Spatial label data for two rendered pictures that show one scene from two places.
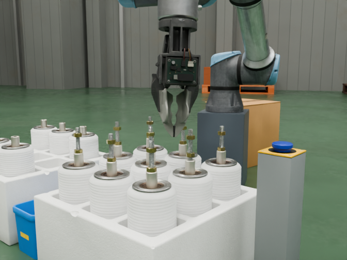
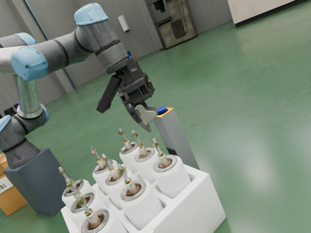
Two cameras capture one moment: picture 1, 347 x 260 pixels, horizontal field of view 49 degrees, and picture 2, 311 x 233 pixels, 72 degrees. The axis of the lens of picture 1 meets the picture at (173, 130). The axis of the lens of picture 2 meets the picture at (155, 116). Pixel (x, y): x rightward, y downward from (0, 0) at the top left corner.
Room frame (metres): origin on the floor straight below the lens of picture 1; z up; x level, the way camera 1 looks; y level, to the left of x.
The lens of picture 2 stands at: (0.47, 0.54, 0.59)
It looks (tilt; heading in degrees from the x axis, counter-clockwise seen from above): 19 degrees down; 291
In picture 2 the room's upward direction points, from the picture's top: 25 degrees counter-clockwise
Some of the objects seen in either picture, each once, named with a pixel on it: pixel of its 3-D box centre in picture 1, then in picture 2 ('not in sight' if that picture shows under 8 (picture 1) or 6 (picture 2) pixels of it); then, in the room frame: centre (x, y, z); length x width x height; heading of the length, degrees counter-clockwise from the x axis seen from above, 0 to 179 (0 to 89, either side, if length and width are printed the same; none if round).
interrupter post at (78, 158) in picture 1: (78, 159); (92, 218); (0.86, 0.22, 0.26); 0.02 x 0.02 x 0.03
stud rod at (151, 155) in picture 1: (151, 160); (158, 149); (0.70, 0.04, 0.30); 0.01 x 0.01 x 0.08
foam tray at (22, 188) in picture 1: (34, 182); not in sight; (1.23, 0.47, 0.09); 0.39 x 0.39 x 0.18; 50
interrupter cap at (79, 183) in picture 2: (150, 148); (73, 188); (1.03, 0.06, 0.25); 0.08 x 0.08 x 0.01
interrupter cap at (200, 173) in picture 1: (190, 173); (145, 154); (0.79, -0.04, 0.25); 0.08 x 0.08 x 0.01
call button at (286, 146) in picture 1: (282, 147); (161, 110); (0.73, -0.21, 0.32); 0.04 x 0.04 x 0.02
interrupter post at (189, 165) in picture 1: (190, 167); (143, 151); (0.79, -0.04, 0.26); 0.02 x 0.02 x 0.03
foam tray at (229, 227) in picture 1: (151, 228); (138, 213); (0.87, 0.05, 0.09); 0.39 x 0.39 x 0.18; 49
